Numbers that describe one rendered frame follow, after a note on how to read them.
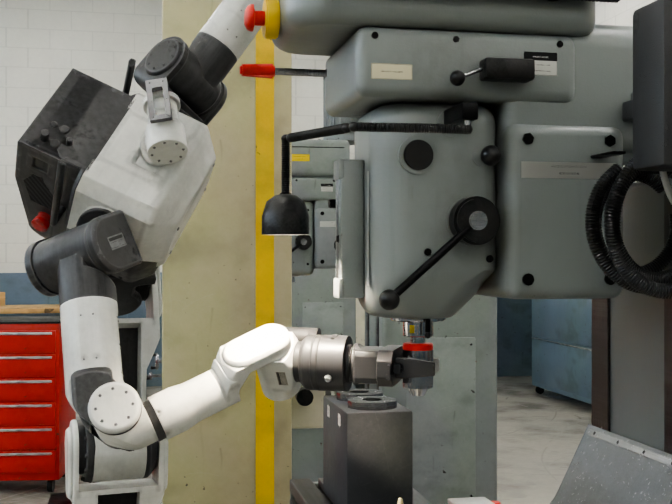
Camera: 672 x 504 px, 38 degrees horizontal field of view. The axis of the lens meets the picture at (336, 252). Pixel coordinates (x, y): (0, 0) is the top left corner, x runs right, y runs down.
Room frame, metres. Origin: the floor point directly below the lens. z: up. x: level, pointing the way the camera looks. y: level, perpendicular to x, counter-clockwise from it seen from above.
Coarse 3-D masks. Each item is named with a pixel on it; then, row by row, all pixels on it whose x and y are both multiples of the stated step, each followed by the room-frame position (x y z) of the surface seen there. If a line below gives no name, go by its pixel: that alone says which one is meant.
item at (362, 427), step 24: (336, 408) 1.78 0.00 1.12; (360, 408) 1.73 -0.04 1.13; (384, 408) 1.73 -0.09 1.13; (336, 432) 1.78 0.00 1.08; (360, 432) 1.70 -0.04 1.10; (384, 432) 1.71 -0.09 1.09; (408, 432) 1.72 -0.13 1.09; (336, 456) 1.78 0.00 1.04; (360, 456) 1.70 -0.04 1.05; (384, 456) 1.71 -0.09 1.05; (408, 456) 1.72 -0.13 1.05; (336, 480) 1.78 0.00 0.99; (360, 480) 1.70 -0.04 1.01; (384, 480) 1.71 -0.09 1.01; (408, 480) 1.72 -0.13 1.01
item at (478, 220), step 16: (464, 208) 1.39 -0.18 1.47; (480, 208) 1.40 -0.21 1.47; (496, 208) 1.41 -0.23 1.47; (464, 224) 1.39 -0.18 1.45; (480, 224) 1.39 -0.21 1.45; (496, 224) 1.40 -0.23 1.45; (464, 240) 1.40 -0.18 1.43; (480, 240) 1.40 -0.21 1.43; (432, 256) 1.38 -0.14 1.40; (416, 272) 1.38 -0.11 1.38; (400, 288) 1.37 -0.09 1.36; (384, 304) 1.36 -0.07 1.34
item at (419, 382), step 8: (408, 352) 1.50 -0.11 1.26; (416, 352) 1.49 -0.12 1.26; (424, 352) 1.49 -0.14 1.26; (432, 352) 1.50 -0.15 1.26; (424, 360) 1.49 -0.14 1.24; (432, 360) 1.50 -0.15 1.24; (432, 376) 1.50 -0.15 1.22; (408, 384) 1.50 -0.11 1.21; (416, 384) 1.49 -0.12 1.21; (424, 384) 1.49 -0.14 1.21; (432, 384) 1.50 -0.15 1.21
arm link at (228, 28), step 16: (224, 0) 1.87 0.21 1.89; (240, 0) 1.85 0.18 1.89; (256, 0) 1.86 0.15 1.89; (224, 16) 1.84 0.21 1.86; (240, 16) 1.85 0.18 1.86; (208, 32) 1.84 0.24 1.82; (224, 32) 1.84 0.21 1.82; (240, 32) 1.85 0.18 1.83; (256, 32) 1.88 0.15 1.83; (240, 48) 1.86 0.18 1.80
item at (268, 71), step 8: (248, 64) 1.55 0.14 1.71; (256, 64) 1.55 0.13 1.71; (264, 64) 1.56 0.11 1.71; (272, 64) 1.56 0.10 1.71; (240, 72) 1.55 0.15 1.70; (248, 72) 1.55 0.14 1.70; (256, 72) 1.55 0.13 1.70; (264, 72) 1.55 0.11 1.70; (272, 72) 1.55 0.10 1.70; (280, 72) 1.56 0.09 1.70; (288, 72) 1.57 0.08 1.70; (296, 72) 1.57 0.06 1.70; (304, 72) 1.57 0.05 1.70; (312, 72) 1.57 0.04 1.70; (320, 72) 1.58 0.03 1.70
